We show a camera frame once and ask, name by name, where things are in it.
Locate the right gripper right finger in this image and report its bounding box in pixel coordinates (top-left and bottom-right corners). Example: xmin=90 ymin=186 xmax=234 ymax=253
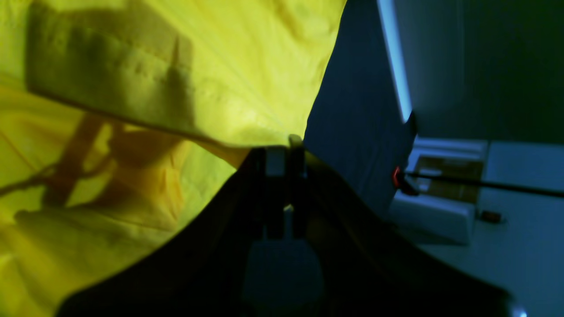
xmin=287 ymin=135 xmax=308 ymax=239

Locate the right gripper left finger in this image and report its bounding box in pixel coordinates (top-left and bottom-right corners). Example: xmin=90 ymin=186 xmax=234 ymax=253
xmin=263 ymin=147 xmax=286 ymax=240

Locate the yellow t-shirt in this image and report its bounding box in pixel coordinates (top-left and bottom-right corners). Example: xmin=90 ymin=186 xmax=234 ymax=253
xmin=0 ymin=0 xmax=346 ymax=317

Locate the black table cloth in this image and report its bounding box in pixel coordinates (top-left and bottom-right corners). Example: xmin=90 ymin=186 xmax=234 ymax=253
xmin=305 ymin=0 xmax=416 ymax=219

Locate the white power strip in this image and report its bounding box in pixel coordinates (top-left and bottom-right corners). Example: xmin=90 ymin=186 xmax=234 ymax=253
xmin=389 ymin=137 xmax=488 ymax=245

